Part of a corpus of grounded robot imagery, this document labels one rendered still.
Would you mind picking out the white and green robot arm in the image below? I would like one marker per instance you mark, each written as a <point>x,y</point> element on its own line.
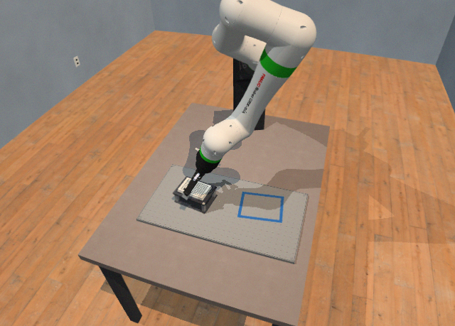
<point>282,37</point>

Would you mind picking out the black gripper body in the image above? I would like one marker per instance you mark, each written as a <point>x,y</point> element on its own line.
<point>201,170</point>

